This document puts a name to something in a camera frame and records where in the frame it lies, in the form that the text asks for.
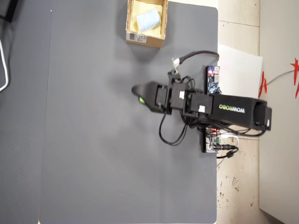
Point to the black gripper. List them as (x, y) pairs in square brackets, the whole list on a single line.
[(177, 95)]

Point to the light blue foam block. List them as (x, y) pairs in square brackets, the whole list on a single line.
[(148, 20)]

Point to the open brown cardboard box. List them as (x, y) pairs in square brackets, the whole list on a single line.
[(144, 44)]

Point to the pale yellow paper lining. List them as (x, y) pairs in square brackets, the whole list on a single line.
[(155, 32)]

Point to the blue circuit board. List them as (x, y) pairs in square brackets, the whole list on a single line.
[(212, 80)]

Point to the motor driver board green terminal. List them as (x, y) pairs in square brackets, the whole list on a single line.
[(211, 142)]

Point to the black power plug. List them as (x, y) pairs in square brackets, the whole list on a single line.
[(225, 147)]

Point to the white paper sheet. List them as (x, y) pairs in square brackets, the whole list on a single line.
[(240, 72)]

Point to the white curved tube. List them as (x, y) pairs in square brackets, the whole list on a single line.
[(7, 77)]

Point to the small wrist camera board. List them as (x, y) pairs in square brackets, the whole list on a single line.
[(174, 75)]

